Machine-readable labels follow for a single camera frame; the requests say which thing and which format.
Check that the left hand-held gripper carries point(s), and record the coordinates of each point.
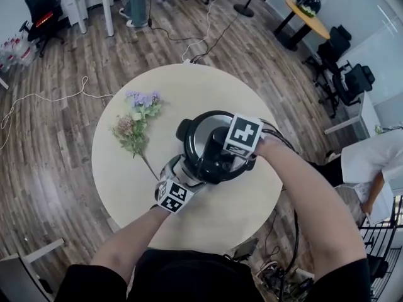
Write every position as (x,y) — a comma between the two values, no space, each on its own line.
(173,197)

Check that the white power strip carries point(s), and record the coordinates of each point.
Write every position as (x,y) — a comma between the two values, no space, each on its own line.
(187,61)

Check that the person's left forearm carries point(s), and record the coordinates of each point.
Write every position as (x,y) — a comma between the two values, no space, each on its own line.
(132,238)

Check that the person's right forearm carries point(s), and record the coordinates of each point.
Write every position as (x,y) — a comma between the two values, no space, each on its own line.
(315,206)

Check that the artificial flower bouquet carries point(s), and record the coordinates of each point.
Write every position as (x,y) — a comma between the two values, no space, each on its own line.
(135,127)

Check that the pack of water bottles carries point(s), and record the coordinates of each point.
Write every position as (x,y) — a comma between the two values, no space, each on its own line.
(19,52)

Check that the small green plant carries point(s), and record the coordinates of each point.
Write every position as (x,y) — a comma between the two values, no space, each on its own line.
(378,129)

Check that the black office chair red stripe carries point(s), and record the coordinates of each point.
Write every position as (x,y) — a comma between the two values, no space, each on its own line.
(42,5)

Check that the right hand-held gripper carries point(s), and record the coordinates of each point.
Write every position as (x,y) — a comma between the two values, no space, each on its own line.
(242,134)

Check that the person's black shirt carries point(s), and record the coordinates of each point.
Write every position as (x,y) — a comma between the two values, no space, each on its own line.
(189,278)

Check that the black flat device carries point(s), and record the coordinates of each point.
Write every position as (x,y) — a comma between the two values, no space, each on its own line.
(246,248)

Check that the round yellow table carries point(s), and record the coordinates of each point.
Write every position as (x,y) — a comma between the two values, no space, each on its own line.
(315,25)

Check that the grey electric pressure cooker body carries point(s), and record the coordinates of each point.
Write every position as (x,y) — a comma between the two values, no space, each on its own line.
(183,129)

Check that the black dome-shaped object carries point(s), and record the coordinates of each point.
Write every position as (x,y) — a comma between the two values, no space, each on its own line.
(309,3)

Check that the pressure cooker lid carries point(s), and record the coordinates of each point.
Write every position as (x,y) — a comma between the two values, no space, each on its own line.
(201,131)

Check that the white drawer cabinet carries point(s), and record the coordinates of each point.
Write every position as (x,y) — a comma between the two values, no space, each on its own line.
(74,5)

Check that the light wooden desk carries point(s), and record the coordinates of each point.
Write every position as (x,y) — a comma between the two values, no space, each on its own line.
(3,83)

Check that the grey desk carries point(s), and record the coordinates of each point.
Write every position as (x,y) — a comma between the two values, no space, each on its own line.
(12,278)

